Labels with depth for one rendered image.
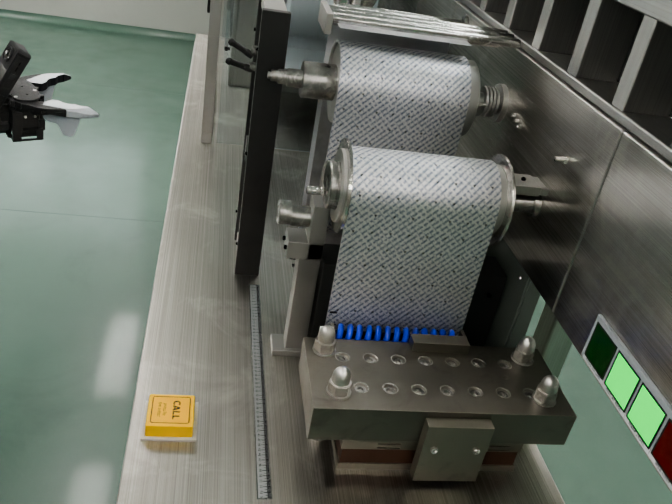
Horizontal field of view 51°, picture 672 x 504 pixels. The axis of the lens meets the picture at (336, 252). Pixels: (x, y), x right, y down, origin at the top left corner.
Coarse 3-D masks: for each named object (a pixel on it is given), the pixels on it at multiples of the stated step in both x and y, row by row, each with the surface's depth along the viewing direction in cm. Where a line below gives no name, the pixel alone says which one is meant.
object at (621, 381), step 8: (616, 360) 89; (624, 360) 87; (616, 368) 89; (624, 368) 87; (608, 376) 90; (616, 376) 89; (624, 376) 87; (632, 376) 85; (608, 384) 90; (616, 384) 88; (624, 384) 87; (632, 384) 85; (616, 392) 88; (624, 392) 87; (624, 400) 87; (624, 408) 87
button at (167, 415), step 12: (156, 396) 109; (168, 396) 109; (180, 396) 110; (192, 396) 110; (156, 408) 107; (168, 408) 107; (180, 408) 107; (192, 408) 108; (156, 420) 105; (168, 420) 105; (180, 420) 105; (192, 420) 106; (156, 432) 104; (168, 432) 105; (180, 432) 105; (192, 432) 105
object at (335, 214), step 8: (344, 152) 105; (336, 160) 110; (344, 160) 104; (344, 168) 103; (344, 176) 103; (504, 176) 109; (344, 184) 103; (504, 184) 108; (344, 192) 103; (504, 192) 108; (344, 200) 104; (504, 200) 108; (336, 208) 107; (504, 208) 108; (336, 216) 107; (496, 224) 110
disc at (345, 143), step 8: (344, 144) 107; (352, 152) 103; (352, 160) 102; (352, 168) 102; (352, 176) 102; (344, 208) 104; (344, 216) 104; (336, 224) 109; (344, 224) 105; (336, 232) 109
